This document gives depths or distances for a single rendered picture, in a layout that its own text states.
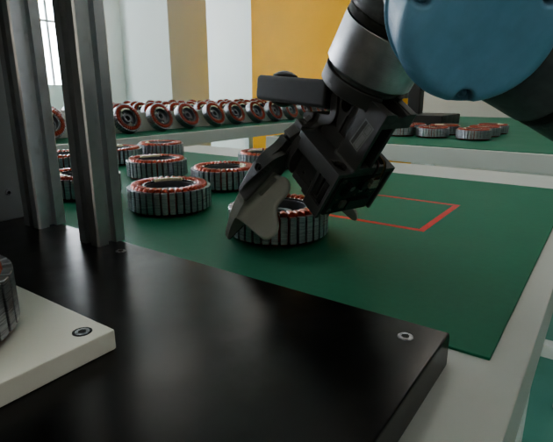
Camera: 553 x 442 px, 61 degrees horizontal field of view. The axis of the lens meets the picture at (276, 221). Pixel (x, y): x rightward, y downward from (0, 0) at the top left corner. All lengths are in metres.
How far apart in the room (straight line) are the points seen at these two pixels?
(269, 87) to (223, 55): 6.38
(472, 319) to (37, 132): 0.43
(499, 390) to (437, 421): 0.05
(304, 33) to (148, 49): 1.33
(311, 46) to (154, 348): 3.65
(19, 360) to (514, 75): 0.27
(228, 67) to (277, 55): 2.82
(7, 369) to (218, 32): 6.76
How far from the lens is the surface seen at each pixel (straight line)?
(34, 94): 0.53
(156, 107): 1.98
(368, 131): 0.39
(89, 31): 0.45
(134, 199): 0.63
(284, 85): 0.47
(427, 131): 1.72
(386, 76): 0.38
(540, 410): 1.67
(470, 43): 0.25
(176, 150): 1.16
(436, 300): 0.39
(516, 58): 0.26
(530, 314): 0.40
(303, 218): 0.48
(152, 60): 4.29
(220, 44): 6.90
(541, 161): 1.41
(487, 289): 0.42
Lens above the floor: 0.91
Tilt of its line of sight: 16 degrees down
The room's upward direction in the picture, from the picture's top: straight up
